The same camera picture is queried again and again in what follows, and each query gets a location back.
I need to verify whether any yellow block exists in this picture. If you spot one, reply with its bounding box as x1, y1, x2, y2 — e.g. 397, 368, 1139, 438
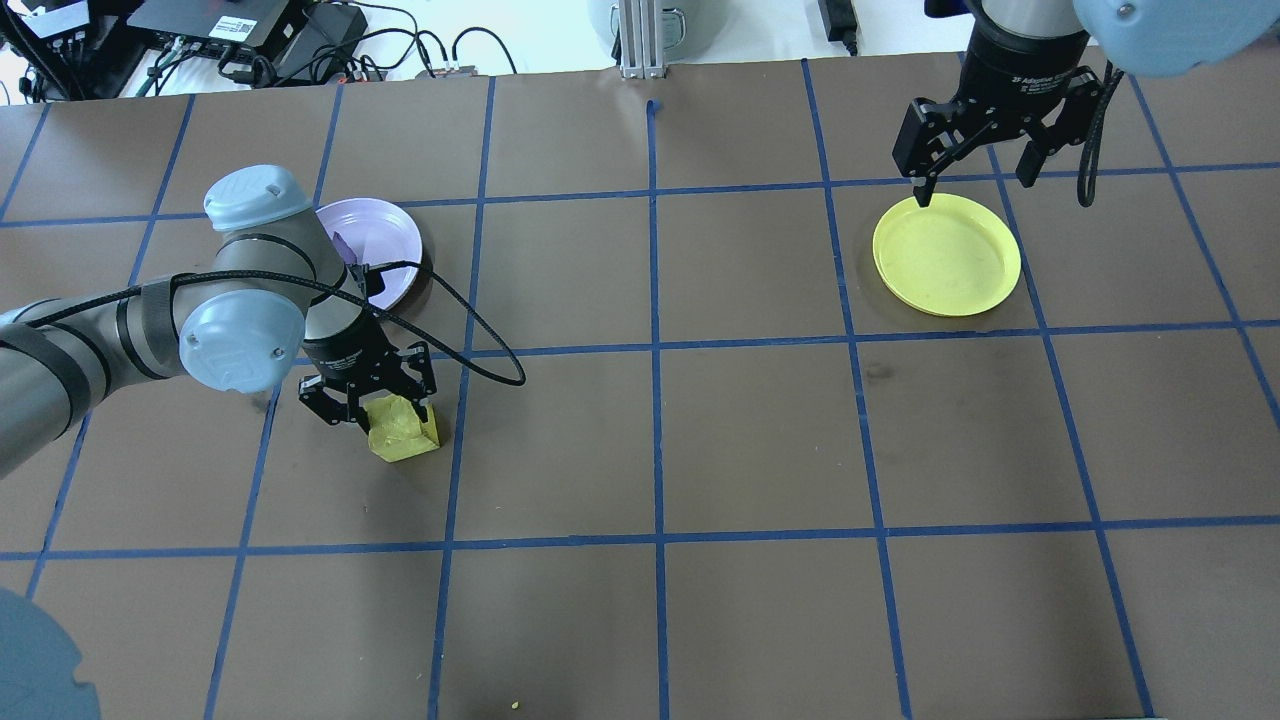
366, 394, 442, 463

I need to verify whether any black box with white label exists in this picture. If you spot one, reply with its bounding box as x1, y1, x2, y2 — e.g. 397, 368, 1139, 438
15, 0, 93, 43

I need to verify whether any yellow round plate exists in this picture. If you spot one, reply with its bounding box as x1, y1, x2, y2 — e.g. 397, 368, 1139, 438
872, 192, 1023, 319

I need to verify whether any black box with cables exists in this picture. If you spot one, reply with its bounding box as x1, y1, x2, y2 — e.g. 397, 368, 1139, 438
272, 3, 369, 83

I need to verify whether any flat black electronics box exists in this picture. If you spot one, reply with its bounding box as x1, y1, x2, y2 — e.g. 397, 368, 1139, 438
125, 0, 313, 46

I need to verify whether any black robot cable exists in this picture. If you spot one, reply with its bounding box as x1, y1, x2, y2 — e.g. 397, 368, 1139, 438
20, 262, 528, 387
1075, 60, 1129, 208

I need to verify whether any purple round plate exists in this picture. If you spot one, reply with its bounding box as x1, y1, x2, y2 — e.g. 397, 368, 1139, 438
314, 197, 427, 312

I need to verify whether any aluminium profile post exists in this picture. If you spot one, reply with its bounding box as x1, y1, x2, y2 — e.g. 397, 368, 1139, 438
619, 0, 670, 80

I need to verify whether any black power adapter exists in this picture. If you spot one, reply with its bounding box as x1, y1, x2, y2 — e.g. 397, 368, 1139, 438
817, 0, 861, 57

